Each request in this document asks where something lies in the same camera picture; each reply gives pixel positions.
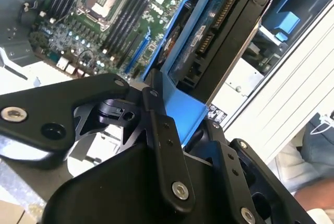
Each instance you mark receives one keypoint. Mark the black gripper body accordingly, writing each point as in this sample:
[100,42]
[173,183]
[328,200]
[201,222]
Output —
[109,195]

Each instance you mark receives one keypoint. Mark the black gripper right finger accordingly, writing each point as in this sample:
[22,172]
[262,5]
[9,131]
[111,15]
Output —
[229,161]

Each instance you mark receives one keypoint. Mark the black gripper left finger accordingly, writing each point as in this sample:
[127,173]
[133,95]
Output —
[65,98]

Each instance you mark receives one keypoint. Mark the hard disk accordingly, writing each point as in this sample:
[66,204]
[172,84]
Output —
[203,33]

